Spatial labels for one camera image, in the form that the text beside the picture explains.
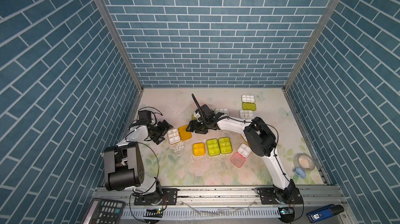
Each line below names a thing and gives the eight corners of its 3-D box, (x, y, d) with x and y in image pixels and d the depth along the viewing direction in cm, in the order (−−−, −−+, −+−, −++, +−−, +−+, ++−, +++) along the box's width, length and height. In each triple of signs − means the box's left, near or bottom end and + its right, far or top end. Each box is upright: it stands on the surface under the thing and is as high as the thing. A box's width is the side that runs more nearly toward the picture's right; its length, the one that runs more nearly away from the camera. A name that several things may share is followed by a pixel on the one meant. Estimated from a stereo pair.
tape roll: (296, 171, 84) (299, 169, 81) (290, 155, 90) (293, 152, 87) (313, 171, 84) (317, 169, 81) (306, 155, 90) (310, 152, 87)
